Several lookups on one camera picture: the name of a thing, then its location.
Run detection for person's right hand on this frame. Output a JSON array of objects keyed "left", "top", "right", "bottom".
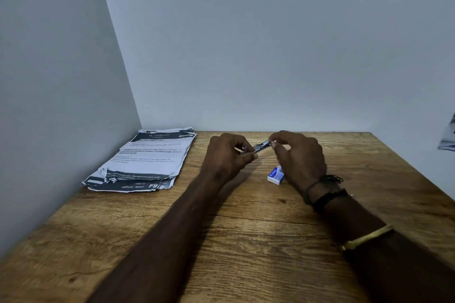
[{"left": 269, "top": 130, "right": 328, "bottom": 197}]

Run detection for person's left hand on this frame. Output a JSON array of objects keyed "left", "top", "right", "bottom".
[{"left": 200, "top": 133, "right": 258, "bottom": 186}]

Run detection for blue white staples box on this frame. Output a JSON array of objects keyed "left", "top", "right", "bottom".
[{"left": 267, "top": 165, "right": 285, "bottom": 186}]

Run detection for silver blue stapler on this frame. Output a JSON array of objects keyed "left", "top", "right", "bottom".
[{"left": 241, "top": 139, "right": 273, "bottom": 155}]

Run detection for stack of printed papers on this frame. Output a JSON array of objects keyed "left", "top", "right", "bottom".
[{"left": 82, "top": 127, "right": 197, "bottom": 193}]

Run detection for person's left forearm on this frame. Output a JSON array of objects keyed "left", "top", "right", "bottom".
[{"left": 85, "top": 171, "right": 242, "bottom": 303}]

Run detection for person's right forearm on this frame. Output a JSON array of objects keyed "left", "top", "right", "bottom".
[{"left": 305, "top": 178, "right": 455, "bottom": 303}]

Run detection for wooden table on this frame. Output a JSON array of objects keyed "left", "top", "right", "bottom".
[{"left": 0, "top": 131, "right": 455, "bottom": 303}]

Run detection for gold bangle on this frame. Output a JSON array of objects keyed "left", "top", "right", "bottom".
[{"left": 340, "top": 224, "right": 394, "bottom": 252}]

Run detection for papers on window sill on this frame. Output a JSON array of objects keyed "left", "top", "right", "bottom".
[{"left": 437, "top": 113, "right": 455, "bottom": 152}]

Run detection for thin black thread bracelet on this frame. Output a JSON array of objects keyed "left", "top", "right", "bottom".
[{"left": 304, "top": 175, "right": 344, "bottom": 206}]

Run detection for black band bracelet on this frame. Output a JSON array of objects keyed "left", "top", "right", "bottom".
[{"left": 312, "top": 188, "right": 351, "bottom": 214}]

